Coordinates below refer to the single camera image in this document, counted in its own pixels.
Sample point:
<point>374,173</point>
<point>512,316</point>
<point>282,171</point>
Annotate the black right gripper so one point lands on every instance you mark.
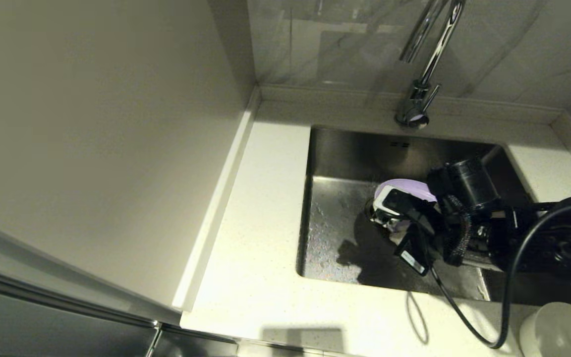
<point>414,213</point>

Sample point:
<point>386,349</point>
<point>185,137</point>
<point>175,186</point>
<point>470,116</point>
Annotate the purple plastic plate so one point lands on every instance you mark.
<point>407,186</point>

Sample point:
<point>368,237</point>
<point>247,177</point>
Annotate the chrome gooseneck faucet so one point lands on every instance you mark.
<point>417,99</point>

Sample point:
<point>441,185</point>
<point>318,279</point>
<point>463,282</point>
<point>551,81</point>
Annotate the white plastic bowl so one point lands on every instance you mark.
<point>563,332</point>

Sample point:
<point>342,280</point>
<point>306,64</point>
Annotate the stainless steel sink basin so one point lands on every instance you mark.
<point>335,238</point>

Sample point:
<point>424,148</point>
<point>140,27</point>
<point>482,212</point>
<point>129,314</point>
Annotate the beige cabinet side panel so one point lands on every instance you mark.
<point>92,124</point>

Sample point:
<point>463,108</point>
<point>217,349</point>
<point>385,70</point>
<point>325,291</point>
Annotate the stainless steel appliance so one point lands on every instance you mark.
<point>42,317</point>

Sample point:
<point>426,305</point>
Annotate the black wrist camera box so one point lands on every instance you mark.
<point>414,255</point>

